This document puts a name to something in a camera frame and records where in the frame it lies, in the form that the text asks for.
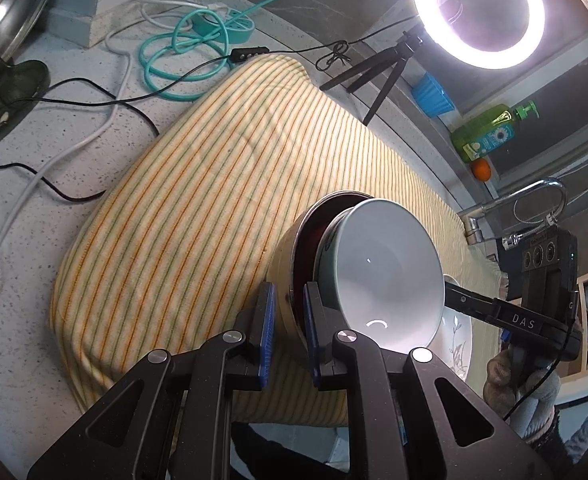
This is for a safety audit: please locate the green dish soap bottle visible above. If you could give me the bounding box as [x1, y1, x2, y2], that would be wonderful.
[450, 100, 539, 163]

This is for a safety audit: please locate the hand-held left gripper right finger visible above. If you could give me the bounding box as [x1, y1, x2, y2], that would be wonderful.
[303, 281, 554, 480]

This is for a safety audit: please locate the grey-green ceramic bowl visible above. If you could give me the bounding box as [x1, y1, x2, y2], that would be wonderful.
[316, 198, 447, 353]

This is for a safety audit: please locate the dark green dish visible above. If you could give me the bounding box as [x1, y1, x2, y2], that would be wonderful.
[0, 57, 51, 148]

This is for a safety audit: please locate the red steel bowl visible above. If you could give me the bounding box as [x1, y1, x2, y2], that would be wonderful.
[294, 197, 355, 331]

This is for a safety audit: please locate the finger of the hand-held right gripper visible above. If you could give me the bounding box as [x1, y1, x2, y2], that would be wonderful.
[444, 282, 582, 361]

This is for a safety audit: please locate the white plate with faint print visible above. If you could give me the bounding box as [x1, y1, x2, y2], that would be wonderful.
[426, 274, 474, 383]

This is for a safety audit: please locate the teal cable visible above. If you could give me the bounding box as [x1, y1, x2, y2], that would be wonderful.
[139, 0, 347, 102]

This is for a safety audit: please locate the yellow striped cloth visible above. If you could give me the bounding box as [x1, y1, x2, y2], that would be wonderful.
[48, 55, 504, 428]

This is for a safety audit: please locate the person's right hand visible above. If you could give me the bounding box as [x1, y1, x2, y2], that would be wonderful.
[482, 345, 562, 443]

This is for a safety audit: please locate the black cable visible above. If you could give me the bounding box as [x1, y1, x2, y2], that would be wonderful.
[0, 15, 415, 306]

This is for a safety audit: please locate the white cable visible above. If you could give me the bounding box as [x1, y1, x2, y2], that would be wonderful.
[0, 0, 235, 261]

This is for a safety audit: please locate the large steel bowl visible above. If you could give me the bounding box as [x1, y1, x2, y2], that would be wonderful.
[269, 191, 379, 356]

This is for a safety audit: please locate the chrome faucet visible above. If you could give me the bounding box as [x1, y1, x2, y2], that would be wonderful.
[458, 177, 567, 261]

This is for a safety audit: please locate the person's right forearm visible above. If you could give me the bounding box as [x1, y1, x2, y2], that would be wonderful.
[524, 405, 579, 471]

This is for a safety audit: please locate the ring light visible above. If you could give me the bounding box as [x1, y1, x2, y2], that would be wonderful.
[413, 0, 546, 72]

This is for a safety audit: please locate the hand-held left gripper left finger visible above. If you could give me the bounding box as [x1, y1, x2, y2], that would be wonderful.
[26, 281, 277, 480]

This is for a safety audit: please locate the teal power strip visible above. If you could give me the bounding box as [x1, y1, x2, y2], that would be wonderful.
[192, 4, 255, 44]

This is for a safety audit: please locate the black tripod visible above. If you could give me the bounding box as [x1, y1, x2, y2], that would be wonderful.
[320, 30, 425, 127]

